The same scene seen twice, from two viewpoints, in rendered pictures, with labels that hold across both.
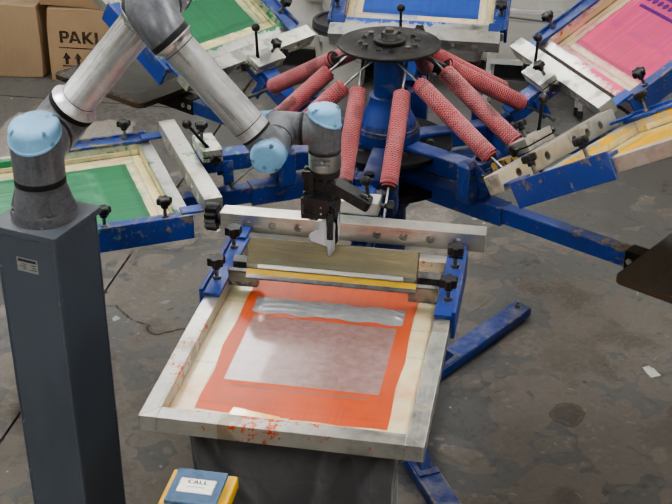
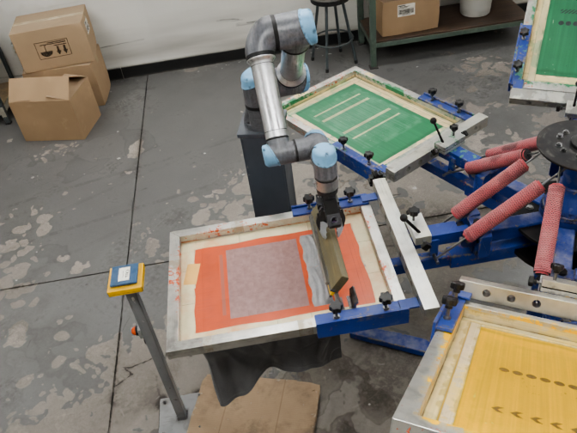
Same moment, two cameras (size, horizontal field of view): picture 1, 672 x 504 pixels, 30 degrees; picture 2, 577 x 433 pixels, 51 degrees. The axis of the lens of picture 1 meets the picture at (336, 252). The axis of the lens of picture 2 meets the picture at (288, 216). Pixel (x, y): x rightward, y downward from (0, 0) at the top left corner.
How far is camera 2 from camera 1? 2.59 m
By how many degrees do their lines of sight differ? 63
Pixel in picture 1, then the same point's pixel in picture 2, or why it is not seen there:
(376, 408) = (216, 321)
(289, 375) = (238, 274)
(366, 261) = (329, 257)
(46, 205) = (249, 117)
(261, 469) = not seen: hidden behind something
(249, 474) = not seen: hidden behind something
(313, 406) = (209, 294)
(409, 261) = (336, 277)
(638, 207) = not seen: outside the picture
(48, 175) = (248, 102)
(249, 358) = (249, 253)
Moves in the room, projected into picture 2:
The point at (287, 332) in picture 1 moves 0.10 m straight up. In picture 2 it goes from (282, 258) to (279, 238)
